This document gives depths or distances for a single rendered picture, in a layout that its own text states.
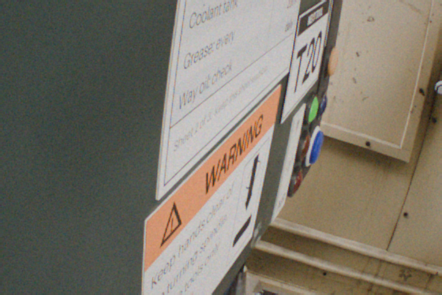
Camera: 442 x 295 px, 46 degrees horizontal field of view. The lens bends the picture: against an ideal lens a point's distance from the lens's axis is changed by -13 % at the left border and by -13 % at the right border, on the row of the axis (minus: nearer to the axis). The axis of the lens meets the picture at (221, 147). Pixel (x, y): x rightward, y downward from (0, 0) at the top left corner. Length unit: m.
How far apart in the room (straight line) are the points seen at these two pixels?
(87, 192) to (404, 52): 1.07
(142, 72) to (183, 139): 0.05
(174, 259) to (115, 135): 0.09
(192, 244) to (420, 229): 1.12
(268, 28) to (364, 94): 0.96
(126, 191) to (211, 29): 0.06
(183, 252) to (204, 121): 0.06
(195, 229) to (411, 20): 0.97
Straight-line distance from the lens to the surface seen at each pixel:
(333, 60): 0.47
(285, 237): 1.44
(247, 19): 0.24
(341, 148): 1.29
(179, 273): 0.26
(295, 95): 0.38
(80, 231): 0.16
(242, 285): 0.94
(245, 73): 0.26
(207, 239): 0.28
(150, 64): 0.17
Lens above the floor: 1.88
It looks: 28 degrees down
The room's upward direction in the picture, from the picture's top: 9 degrees clockwise
